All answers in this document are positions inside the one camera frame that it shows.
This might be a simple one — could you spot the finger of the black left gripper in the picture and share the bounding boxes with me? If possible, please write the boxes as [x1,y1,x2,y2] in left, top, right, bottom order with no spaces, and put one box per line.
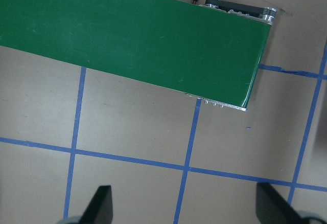
[58,185,113,224]

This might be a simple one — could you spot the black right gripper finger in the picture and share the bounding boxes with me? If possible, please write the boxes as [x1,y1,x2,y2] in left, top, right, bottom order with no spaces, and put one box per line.
[255,182,327,224]

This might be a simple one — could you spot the green conveyor belt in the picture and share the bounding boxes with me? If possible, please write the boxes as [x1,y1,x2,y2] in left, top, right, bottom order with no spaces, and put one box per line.
[1,0,276,110]

